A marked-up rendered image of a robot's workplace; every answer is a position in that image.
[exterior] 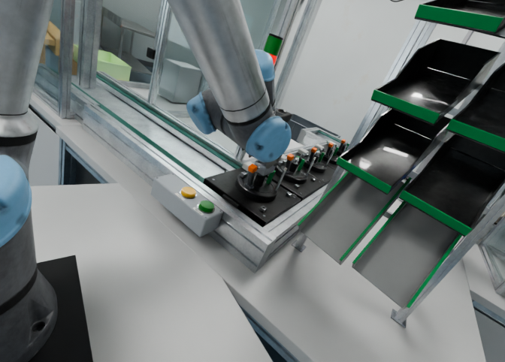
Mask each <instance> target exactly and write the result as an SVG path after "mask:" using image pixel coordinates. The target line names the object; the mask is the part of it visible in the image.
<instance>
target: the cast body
mask: <svg viewBox="0 0 505 362"><path fill-rule="evenodd" d="M266 164H267V162H260V161H259V160H258V161H256V162H255V164H254V165H258V166H259V169H258V170H257V171H256V172H258V173H260V174H261V175H262V176H264V175H267V174H270V173H273V172H274V169H275V167H276V166H272V167H270V168H269V169H267V168H266Z"/></svg>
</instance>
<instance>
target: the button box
mask: <svg viewBox="0 0 505 362"><path fill-rule="evenodd" d="M183 187H191V186H189V185H188V184H187V183H185V182H184V181H182V180H181V179H180V178H179V177H178V176H176V175H175V174H174V173H172V174H168V175H164V176H158V177H155V178H154V180H153V187H152V191H151V195H152V196H153V197H154V198H155V199H156V200H157V201H158V202H159V203H161V204H162V205H163V206H164V207H166V208H167V209H168V210H169V211H170V212H171V213H173V214H174V215H175V216H176V217H177V218H178V219H179V220H180V221H181V222H183V223H184V224H185V225H186V226H187V227H189V228H190V229H191V230H192V231H193V232H195V233H196V234H197V235H198V236H199V237H202V236H204V235H205V234H208V233H210V232H211V231H213V230H215V229H217V228H218V226H219V222H220V219H221V218H222V214H223V211H221V209H220V208H218V207H217V206H215V205H214V209H213V211H212V212H209V213H207V212H204V211H202V210H200V209H199V207H198V205H199V203H200V202H201V201H208V199H206V198H205V197H204V196H202V195H201V194H199V193H198V192H197V191H196V195H195V196H194V197H193V198H187V197H185V196H183V195H182V194H181V190H182V188H183Z"/></svg>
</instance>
